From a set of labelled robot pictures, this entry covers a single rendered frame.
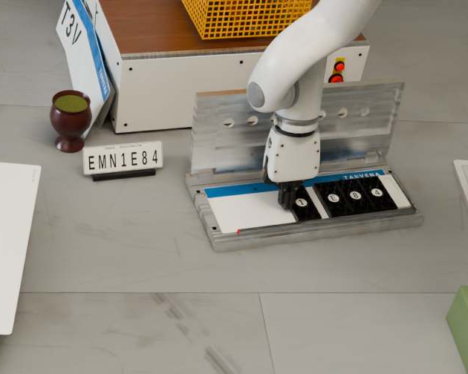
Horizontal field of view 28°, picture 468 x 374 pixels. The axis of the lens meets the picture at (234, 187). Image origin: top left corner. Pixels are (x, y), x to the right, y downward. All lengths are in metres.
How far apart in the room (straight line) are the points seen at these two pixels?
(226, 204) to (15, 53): 0.67
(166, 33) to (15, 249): 0.61
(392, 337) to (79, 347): 0.55
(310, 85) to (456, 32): 1.00
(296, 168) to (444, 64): 0.79
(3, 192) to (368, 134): 0.75
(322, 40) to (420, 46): 0.94
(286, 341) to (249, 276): 0.16
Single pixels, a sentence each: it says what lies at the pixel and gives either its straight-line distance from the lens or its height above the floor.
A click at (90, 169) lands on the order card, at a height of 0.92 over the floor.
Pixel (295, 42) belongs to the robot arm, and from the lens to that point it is 1.58.
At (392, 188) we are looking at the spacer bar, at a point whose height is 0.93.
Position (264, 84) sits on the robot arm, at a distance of 1.61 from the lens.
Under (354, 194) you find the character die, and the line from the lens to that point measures 1.89.
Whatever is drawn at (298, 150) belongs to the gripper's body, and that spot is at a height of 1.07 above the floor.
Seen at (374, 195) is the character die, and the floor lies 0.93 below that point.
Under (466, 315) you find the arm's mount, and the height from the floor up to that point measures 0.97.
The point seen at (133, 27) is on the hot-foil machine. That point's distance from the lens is 1.96.
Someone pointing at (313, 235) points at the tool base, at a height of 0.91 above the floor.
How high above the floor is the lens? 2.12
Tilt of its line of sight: 40 degrees down
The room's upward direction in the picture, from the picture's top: 11 degrees clockwise
